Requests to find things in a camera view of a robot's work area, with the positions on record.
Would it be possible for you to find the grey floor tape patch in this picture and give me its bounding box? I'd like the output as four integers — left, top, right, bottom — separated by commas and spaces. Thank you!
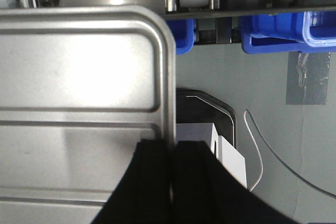
286, 52, 331, 105

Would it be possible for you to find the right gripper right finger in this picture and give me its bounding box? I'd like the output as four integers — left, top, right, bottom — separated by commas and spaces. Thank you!
173, 141, 295, 223

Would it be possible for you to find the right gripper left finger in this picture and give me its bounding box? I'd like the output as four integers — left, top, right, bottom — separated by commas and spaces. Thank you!
92, 140, 171, 223

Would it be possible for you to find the blue bin below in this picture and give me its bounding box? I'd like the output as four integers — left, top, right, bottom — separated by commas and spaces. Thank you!
174, 19, 195, 55
239, 11, 335, 54

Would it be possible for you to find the blue bin below centre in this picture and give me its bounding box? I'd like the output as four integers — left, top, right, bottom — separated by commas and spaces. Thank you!
174, 19, 195, 55

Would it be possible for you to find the white box on floor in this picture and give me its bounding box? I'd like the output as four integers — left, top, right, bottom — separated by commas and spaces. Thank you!
176, 123, 247, 188

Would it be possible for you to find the thin white floor cable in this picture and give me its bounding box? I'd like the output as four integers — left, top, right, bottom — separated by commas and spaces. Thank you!
243, 109, 336, 198

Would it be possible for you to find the silver metal tray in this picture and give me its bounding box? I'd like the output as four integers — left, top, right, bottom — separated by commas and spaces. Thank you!
1, 5, 176, 223

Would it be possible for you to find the blue bin below right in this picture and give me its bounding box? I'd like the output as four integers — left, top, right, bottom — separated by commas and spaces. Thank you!
239, 11, 335, 54

